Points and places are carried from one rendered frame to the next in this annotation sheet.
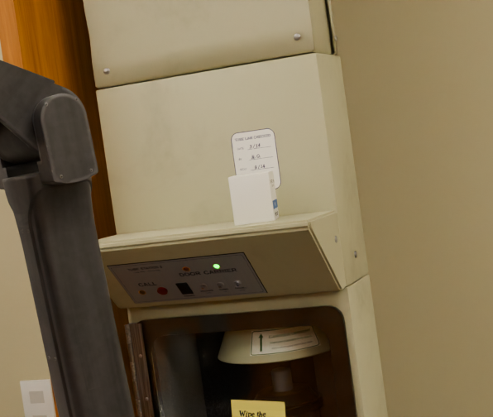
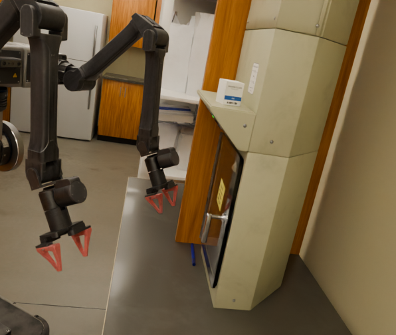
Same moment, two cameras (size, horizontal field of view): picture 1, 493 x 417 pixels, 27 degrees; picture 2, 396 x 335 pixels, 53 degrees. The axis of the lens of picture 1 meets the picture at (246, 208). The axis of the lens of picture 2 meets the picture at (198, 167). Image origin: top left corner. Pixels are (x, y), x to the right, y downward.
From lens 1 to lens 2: 1.13 m
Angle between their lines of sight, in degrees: 59
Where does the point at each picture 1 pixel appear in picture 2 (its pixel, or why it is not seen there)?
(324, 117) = (267, 64)
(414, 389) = (367, 246)
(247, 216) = (218, 98)
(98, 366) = (36, 103)
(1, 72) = not seen: outside the picture
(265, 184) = (225, 86)
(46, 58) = (236, 11)
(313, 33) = (278, 17)
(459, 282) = not seen: outside the picture
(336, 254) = (240, 132)
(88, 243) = (41, 62)
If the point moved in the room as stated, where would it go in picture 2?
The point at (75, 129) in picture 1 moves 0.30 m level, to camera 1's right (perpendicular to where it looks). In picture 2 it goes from (28, 18) to (50, 24)
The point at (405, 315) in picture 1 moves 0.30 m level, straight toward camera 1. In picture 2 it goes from (380, 209) to (293, 207)
